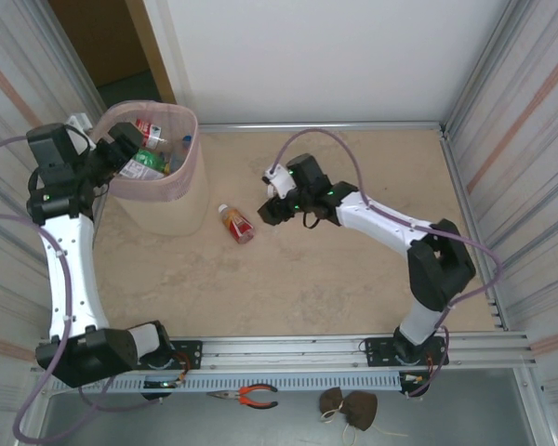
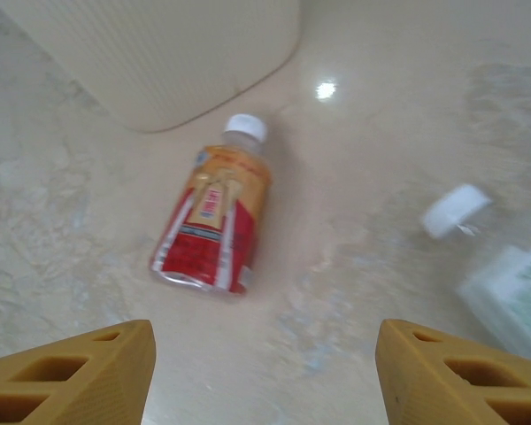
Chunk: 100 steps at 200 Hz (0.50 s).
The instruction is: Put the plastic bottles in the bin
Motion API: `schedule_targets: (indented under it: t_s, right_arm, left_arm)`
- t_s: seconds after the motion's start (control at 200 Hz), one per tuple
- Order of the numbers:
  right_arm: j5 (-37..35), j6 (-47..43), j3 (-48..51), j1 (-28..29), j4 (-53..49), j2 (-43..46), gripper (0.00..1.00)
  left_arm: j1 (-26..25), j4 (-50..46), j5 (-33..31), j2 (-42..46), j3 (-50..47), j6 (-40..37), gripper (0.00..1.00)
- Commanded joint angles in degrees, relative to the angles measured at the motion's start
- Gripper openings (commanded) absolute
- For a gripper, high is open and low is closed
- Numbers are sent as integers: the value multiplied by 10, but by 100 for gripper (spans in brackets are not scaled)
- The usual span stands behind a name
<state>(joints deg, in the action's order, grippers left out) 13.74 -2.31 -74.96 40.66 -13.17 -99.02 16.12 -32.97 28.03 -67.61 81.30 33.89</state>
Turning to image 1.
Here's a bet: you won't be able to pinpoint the red-label bottle red cap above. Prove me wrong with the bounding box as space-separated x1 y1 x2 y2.
134 118 168 150

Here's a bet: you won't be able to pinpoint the pink waste bin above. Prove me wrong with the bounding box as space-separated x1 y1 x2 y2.
90 99 211 236

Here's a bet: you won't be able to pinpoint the aluminium table edge profile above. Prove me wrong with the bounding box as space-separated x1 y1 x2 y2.
198 121 445 136

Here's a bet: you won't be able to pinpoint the orange-red label bottle white cap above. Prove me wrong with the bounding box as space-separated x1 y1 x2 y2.
217 203 257 245

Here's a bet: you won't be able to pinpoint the aluminium table side profile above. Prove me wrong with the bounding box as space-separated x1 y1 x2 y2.
439 125 511 332

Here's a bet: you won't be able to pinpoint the brown wooden door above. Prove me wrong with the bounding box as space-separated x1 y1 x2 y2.
47 0 143 89

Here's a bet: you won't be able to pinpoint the brown cloth pouch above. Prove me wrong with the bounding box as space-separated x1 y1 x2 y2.
341 390 379 432
318 387 351 425

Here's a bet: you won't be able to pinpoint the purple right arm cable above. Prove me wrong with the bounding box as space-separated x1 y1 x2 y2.
269 128 504 400

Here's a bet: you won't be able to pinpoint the beige door frame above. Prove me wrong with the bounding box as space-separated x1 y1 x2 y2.
123 0 177 98

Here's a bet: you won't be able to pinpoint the grey slotted cable duct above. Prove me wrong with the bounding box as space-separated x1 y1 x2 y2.
120 371 404 395

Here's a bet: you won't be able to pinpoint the orange-handled pliers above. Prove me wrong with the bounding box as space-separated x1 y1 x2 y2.
206 383 279 411

